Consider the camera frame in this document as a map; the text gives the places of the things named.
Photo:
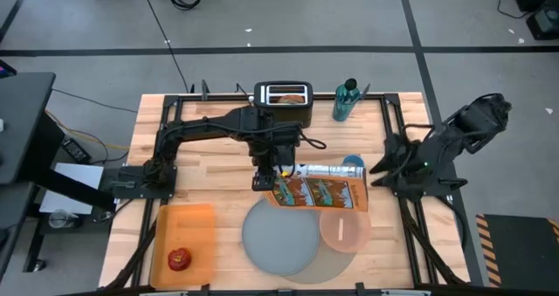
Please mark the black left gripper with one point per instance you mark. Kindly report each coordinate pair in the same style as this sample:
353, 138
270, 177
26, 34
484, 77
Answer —
268, 160

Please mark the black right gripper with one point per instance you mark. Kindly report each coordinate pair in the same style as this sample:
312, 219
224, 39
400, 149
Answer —
421, 156

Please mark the orange cereal box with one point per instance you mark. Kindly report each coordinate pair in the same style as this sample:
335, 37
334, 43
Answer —
319, 193

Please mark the bagel half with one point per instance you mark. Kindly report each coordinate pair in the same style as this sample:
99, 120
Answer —
291, 98

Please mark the red apple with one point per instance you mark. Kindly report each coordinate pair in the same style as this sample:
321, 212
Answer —
179, 259

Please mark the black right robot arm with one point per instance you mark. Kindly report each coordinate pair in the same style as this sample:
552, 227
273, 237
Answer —
463, 130

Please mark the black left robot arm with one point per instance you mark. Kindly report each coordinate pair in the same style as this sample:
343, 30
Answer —
209, 128

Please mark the blue cup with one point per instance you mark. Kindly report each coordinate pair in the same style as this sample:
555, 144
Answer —
354, 160

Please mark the black two-slot toaster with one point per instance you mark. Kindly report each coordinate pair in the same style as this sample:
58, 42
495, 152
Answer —
284, 114

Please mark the grey round plate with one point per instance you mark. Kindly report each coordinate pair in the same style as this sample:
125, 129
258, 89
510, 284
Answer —
279, 239

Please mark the pink translucent bowl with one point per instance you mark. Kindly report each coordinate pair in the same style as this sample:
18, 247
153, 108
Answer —
349, 237

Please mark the teal water bottle black cap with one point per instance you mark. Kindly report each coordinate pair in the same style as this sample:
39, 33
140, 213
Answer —
346, 106

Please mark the orange plastic tray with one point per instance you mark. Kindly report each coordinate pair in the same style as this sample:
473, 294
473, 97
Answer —
183, 230

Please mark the grey round placemat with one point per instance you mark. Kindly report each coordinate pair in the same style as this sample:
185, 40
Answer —
332, 265

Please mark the black mat hazard stripes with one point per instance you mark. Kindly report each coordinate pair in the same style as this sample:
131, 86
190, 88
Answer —
519, 248

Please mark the black power brick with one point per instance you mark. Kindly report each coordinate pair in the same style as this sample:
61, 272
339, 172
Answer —
76, 151

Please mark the white paper sheet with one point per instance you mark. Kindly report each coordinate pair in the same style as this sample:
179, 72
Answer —
74, 178

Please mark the black floor device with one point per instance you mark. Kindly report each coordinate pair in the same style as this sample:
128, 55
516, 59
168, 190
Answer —
546, 23

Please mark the clear plastic cup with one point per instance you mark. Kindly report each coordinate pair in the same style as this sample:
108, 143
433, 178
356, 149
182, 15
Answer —
61, 218

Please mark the black desk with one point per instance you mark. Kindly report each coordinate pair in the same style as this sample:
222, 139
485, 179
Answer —
22, 112

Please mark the black aluminium table frame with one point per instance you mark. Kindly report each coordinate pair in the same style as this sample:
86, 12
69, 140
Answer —
222, 97

